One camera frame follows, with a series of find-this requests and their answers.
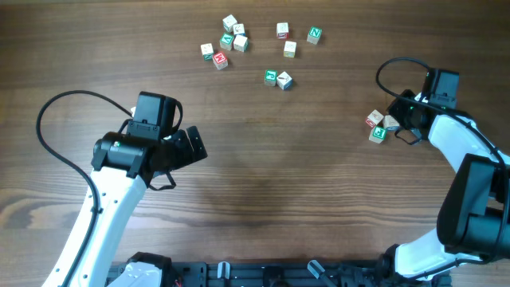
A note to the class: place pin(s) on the teal sided wooden block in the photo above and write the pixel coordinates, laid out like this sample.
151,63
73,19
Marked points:
228,23

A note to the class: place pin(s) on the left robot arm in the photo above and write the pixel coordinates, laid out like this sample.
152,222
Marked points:
118,181

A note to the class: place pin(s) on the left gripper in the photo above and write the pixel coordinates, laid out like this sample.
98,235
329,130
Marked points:
191,144

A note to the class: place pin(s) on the green letter F block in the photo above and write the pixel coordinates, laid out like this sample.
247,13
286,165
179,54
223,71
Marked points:
377,135

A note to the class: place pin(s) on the plain top wooden block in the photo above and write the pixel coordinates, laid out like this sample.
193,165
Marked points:
240,43

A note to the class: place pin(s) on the red sided top block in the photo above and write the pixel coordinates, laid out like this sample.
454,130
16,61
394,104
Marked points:
282,30

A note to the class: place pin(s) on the green sided left block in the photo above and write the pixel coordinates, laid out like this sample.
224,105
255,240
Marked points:
207,51

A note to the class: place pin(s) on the green letter N block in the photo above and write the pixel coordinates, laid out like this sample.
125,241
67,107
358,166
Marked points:
314,35

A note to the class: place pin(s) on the hammer picture wooden block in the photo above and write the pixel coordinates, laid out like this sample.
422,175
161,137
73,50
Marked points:
284,81

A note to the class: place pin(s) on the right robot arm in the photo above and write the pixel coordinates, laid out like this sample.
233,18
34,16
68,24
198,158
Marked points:
473,222

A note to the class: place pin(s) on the yellow sided wooden block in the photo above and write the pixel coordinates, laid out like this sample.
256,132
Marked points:
290,49

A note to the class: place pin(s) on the red letter M block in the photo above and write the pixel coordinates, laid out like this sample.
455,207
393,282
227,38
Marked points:
220,60

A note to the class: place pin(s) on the blue sided wooden block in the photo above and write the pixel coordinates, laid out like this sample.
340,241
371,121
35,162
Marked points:
390,123

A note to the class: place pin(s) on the green letter J block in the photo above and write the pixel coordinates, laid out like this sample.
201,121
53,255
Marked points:
270,77

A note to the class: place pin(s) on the small picture wooden block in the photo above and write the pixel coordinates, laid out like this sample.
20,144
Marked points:
238,29

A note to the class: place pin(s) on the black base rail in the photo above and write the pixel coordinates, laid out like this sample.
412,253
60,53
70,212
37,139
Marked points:
278,274

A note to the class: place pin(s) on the ice cream picture block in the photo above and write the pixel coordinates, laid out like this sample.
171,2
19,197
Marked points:
374,118

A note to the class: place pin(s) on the green letter A block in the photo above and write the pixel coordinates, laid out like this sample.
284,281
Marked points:
226,41

